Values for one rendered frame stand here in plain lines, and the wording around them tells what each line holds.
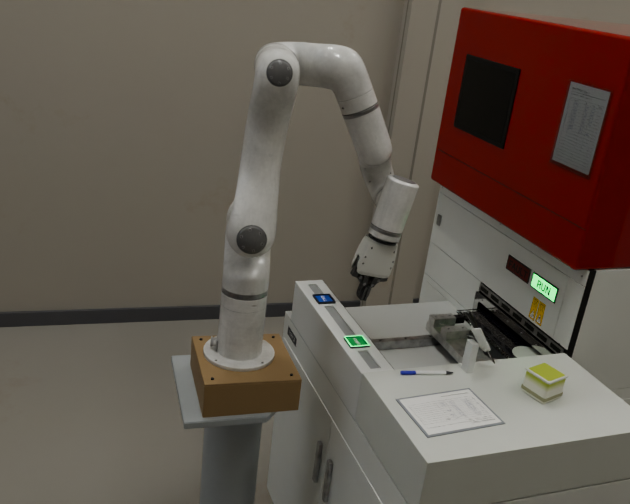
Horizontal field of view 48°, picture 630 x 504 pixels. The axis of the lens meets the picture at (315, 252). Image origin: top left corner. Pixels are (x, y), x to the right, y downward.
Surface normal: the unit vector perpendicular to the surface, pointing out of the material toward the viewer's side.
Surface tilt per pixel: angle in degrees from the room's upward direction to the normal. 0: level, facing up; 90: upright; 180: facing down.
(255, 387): 90
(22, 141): 90
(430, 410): 0
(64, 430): 0
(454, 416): 0
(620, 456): 90
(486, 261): 90
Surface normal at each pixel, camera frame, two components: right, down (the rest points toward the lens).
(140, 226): 0.28, 0.40
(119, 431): 0.11, -0.92
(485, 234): -0.94, 0.03
